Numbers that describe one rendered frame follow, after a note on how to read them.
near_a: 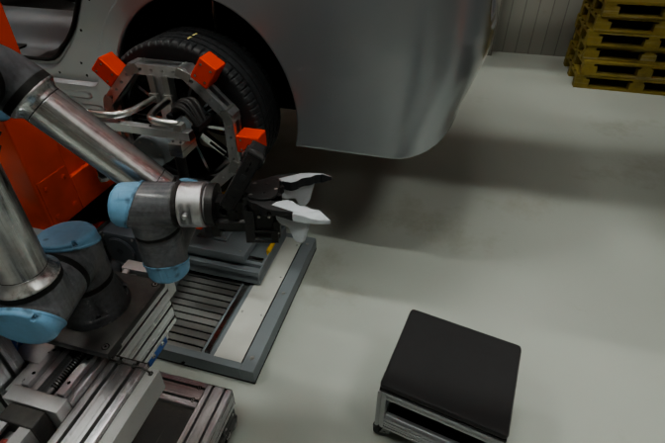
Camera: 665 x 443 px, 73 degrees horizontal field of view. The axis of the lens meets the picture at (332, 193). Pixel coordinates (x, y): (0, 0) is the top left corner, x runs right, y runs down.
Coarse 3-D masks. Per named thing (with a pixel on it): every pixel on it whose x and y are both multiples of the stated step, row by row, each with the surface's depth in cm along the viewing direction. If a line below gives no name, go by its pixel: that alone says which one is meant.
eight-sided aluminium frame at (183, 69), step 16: (128, 64) 159; (144, 64) 157; (160, 64) 157; (176, 64) 159; (192, 64) 158; (128, 80) 163; (192, 80) 156; (112, 96) 171; (208, 96) 158; (224, 96) 162; (224, 112) 159; (240, 128) 168; (176, 176) 190; (224, 176) 176
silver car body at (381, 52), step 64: (0, 0) 326; (64, 0) 365; (128, 0) 169; (256, 0) 156; (320, 0) 150; (384, 0) 145; (448, 0) 142; (64, 64) 197; (320, 64) 163; (384, 64) 157; (448, 64) 155; (320, 128) 178; (384, 128) 170; (448, 128) 186
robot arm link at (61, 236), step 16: (64, 224) 97; (80, 224) 97; (48, 240) 91; (64, 240) 91; (80, 240) 92; (96, 240) 96; (64, 256) 90; (80, 256) 92; (96, 256) 96; (80, 272) 91; (96, 272) 97
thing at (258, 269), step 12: (252, 252) 221; (264, 252) 221; (276, 252) 227; (192, 264) 216; (204, 264) 213; (216, 264) 211; (228, 264) 214; (240, 264) 214; (252, 264) 212; (264, 264) 213; (228, 276) 214; (240, 276) 211; (252, 276) 209
